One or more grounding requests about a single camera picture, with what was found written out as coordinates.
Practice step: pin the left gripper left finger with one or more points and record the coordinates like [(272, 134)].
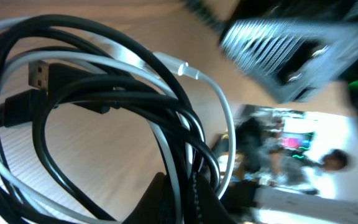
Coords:
[(156, 205)]

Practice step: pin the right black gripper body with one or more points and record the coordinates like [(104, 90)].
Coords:
[(291, 48)]

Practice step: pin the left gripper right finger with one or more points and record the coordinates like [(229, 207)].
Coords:
[(204, 207)]

